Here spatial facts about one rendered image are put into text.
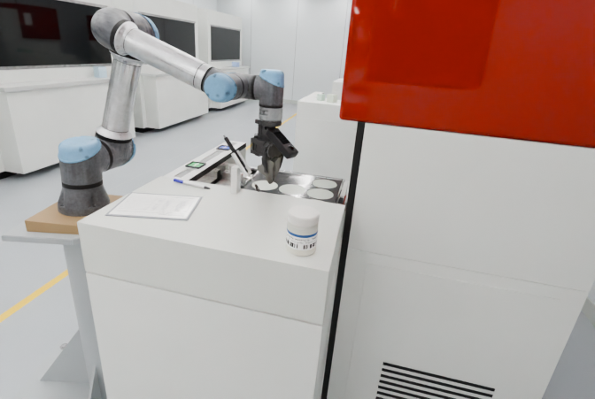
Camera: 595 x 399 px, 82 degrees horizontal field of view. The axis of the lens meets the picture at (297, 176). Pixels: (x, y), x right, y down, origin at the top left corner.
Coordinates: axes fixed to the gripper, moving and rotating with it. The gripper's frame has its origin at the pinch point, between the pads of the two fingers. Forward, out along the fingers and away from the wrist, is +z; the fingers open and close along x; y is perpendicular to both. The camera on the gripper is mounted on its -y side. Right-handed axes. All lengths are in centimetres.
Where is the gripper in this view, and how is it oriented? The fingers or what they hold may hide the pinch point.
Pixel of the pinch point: (272, 180)
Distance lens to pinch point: 115.0
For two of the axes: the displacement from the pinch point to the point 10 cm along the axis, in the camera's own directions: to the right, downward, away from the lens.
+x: -6.3, 2.3, -7.4
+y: -7.8, -2.7, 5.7
